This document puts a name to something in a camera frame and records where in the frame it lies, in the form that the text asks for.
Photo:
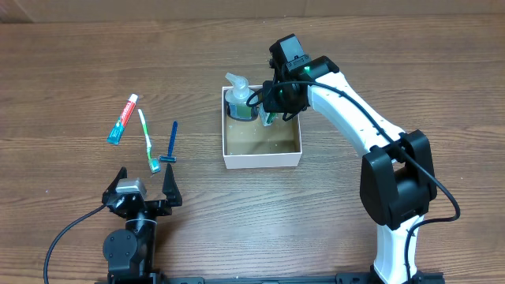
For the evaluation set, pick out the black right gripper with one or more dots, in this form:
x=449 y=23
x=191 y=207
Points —
x=275 y=105

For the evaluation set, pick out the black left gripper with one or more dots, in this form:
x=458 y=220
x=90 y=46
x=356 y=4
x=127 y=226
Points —
x=170 y=189

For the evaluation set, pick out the blue disposable razor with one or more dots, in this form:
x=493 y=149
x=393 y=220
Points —
x=169 y=158

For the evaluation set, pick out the green soap bar package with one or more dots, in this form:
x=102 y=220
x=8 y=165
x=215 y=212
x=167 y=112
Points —
x=267 y=118

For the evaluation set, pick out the clear soap pump bottle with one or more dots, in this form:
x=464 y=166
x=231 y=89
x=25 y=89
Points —
x=236 y=99

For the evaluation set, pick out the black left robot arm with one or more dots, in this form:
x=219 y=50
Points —
x=130 y=251

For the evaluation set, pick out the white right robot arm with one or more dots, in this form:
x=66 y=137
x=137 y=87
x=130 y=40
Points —
x=396 y=185

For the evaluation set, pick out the green white toothbrush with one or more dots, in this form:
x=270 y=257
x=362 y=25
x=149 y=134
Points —
x=152 y=162

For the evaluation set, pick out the red white toothpaste tube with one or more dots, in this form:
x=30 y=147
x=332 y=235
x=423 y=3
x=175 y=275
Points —
x=119 y=127

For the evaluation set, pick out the white cardboard box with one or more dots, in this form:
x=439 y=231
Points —
x=250 y=144

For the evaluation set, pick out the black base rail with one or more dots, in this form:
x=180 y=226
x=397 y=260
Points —
x=272 y=280

